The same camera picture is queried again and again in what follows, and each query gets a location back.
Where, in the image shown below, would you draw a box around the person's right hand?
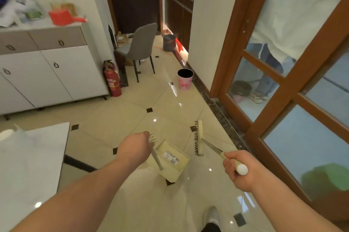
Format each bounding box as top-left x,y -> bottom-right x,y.
222,150 -> 264,193

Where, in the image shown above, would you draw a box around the person's left hand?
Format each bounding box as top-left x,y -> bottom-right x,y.
116,131 -> 155,168

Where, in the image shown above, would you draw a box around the cream dustpan with metal handle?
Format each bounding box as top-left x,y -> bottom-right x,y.
147,133 -> 191,183

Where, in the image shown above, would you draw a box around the cream broom with metal handle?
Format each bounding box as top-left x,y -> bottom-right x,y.
194,119 -> 249,176

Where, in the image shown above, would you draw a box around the pink waste bin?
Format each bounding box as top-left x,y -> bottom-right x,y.
177,68 -> 194,91

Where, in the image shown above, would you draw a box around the person's right forearm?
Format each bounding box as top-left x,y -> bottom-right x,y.
249,174 -> 343,232

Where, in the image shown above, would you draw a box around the person's left forearm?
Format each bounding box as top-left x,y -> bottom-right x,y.
11,155 -> 137,232

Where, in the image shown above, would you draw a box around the beige tiled floor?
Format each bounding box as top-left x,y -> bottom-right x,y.
0,34 -> 276,232

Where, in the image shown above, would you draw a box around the person's right grey shoe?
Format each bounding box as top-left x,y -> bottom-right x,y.
203,206 -> 221,227

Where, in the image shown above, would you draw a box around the black trousers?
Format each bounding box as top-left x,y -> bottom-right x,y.
200,222 -> 222,232

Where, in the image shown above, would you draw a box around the red fire extinguisher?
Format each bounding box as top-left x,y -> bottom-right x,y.
103,60 -> 123,98

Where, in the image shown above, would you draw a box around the dark round basin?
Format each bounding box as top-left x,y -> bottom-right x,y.
230,80 -> 253,96

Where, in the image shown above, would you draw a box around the white and grey cabinet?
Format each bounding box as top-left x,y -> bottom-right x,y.
0,21 -> 110,120

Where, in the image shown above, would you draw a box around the grey chair black legs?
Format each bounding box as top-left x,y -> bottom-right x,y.
116,23 -> 159,83

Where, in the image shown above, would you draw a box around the brown cardboard box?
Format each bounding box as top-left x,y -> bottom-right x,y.
116,31 -> 133,48

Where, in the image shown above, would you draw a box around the white marble table black legs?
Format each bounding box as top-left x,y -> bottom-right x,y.
0,122 -> 98,232

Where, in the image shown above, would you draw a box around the dark grey bin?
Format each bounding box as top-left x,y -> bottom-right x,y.
163,34 -> 177,53

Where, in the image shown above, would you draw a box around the wooden door with glass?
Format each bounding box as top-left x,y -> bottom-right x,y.
209,0 -> 349,224

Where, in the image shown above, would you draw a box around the dark wood counter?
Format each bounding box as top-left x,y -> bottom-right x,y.
163,0 -> 194,52

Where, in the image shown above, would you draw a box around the red plastic scoop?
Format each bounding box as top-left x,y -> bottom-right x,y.
48,9 -> 87,27

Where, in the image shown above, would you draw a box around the brown paper bag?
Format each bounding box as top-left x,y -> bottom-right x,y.
50,2 -> 79,17

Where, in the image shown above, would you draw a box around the green round container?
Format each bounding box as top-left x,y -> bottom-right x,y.
25,9 -> 44,21

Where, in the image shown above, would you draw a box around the white papers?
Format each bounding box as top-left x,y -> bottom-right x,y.
0,3 -> 20,28

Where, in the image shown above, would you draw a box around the red cord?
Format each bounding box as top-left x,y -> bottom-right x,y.
152,45 -> 172,56

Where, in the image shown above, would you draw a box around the white wall panel box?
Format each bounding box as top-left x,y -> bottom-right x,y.
108,24 -> 118,49

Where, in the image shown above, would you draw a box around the brass ring cabinet handles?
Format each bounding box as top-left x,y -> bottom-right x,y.
2,39 -> 65,76

